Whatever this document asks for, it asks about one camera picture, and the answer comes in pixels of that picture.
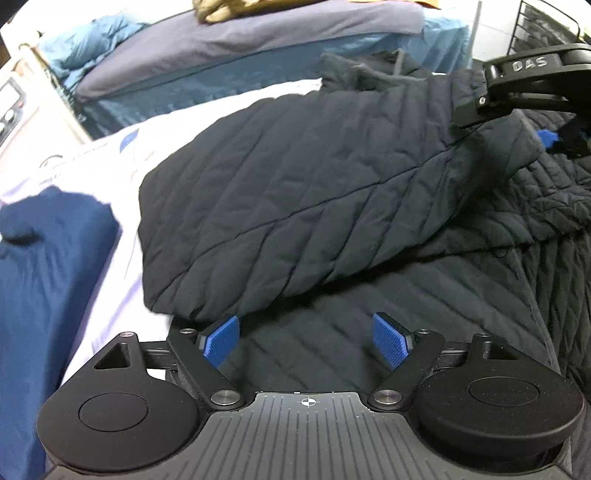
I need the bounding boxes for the bed with teal sheet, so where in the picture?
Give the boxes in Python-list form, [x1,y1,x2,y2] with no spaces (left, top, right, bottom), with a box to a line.
[73,16,472,140]

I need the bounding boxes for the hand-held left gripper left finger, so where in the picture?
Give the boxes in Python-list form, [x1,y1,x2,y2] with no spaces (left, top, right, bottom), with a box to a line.
[92,314,244,410]

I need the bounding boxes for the black quilted jacket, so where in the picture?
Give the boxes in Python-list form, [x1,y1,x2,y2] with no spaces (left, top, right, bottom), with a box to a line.
[137,50,591,480]

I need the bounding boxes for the grey blanket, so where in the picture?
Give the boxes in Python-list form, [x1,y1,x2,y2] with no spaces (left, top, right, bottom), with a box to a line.
[75,4,426,101]

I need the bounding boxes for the tan cloth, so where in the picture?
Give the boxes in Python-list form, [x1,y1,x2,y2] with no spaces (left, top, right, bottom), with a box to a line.
[191,0,296,25]

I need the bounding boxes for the black wire rack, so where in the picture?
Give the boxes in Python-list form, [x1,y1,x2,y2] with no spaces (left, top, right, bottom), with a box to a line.
[507,0,588,52]

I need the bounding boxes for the light blue quilt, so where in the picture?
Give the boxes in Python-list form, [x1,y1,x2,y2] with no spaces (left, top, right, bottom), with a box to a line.
[36,13,151,85]

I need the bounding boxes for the navy blue pants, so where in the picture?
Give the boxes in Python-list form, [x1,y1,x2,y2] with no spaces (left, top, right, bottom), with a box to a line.
[0,186,123,480]

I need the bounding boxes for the white appliance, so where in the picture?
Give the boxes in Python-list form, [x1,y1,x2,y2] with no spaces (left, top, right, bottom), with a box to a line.
[0,73,29,146]

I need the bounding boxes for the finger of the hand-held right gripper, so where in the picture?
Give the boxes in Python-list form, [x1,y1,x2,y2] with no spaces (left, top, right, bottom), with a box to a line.
[454,95,497,128]
[537,114,591,158]

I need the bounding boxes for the wooden bed frame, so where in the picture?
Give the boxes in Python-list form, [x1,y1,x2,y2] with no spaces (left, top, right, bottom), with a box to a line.
[13,42,94,140]

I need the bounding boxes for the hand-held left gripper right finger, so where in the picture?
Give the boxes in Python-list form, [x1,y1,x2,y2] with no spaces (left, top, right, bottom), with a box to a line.
[368,312,515,410]

